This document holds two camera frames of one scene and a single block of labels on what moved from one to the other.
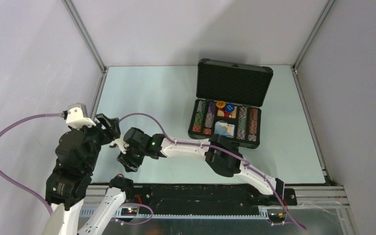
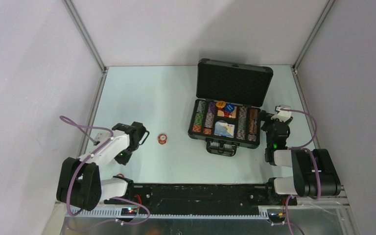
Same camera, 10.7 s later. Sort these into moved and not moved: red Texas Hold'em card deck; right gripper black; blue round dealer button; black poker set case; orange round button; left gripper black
Moved: right gripper black; left gripper black
Not moved: blue round dealer button; red Texas Hold'em card deck; orange round button; black poker set case
